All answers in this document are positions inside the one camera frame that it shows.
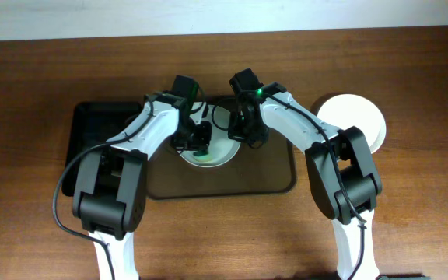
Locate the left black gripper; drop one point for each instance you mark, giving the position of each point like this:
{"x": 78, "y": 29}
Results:
{"x": 194, "y": 137}

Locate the black rectangular water tray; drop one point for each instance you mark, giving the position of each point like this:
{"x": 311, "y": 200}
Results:
{"x": 94, "y": 123}

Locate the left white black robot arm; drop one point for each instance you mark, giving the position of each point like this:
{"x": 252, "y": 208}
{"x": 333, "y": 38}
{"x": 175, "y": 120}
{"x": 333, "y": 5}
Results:
{"x": 110, "y": 187}

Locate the white plate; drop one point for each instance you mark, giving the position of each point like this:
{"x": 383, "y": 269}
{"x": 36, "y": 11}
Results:
{"x": 347, "y": 110}
{"x": 221, "y": 147}

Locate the brown plastic serving tray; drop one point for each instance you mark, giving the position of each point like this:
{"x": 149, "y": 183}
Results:
{"x": 268, "y": 170}

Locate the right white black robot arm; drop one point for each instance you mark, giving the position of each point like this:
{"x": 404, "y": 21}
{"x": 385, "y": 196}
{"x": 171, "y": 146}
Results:
{"x": 344, "y": 181}

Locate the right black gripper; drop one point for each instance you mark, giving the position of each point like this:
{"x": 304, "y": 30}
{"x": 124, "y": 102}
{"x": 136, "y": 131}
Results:
{"x": 247, "y": 132}

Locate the green yellow scrub sponge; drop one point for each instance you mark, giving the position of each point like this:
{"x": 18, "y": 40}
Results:
{"x": 202, "y": 156}

